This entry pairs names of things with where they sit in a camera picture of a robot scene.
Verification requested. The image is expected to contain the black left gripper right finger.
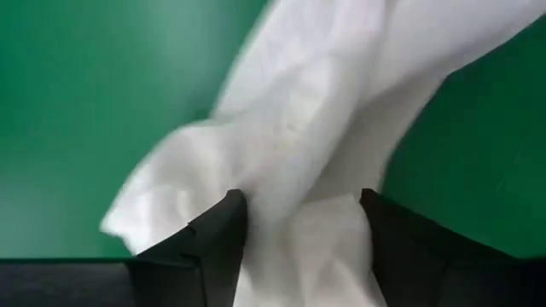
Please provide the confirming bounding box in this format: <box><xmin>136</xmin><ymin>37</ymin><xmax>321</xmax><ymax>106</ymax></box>
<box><xmin>360</xmin><ymin>188</ymin><xmax>546</xmax><ymax>307</ymax></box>

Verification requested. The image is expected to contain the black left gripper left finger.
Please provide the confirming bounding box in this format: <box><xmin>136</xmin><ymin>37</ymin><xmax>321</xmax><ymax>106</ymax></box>
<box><xmin>127</xmin><ymin>189</ymin><xmax>248</xmax><ymax>307</ymax></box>

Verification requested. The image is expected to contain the white plain towel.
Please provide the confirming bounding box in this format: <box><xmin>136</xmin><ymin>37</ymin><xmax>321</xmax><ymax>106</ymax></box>
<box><xmin>100</xmin><ymin>0</ymin><xmax>546</xmax><ymax>307</ymax></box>

